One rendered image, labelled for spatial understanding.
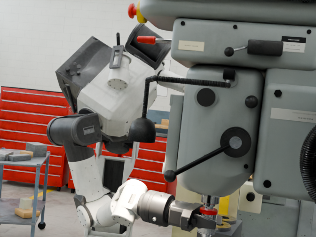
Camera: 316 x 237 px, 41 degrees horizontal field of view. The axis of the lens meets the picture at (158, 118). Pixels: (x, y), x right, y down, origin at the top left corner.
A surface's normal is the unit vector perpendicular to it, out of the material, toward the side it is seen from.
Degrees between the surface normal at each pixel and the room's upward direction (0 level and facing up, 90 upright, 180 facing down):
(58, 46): 90
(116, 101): 59
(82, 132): 81
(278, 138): 90
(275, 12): 99
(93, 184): 87
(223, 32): 90
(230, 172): 108
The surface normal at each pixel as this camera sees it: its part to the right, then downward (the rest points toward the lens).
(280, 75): -0.20, 0.03
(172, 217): -0.40, 0.01
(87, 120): 0.77, -0.04
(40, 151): 0.67, 0.11
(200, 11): -0.22, 0.48
